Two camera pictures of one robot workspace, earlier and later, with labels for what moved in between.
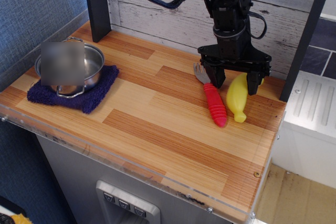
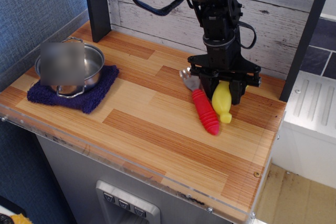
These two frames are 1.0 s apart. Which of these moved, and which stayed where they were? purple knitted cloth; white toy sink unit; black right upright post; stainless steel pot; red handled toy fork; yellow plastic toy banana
Moved: yellow plastic toy banana; red handled toy fork
Stayed: stainless steel pot; black right upright post; purple knitted cloth; white toy sink unit
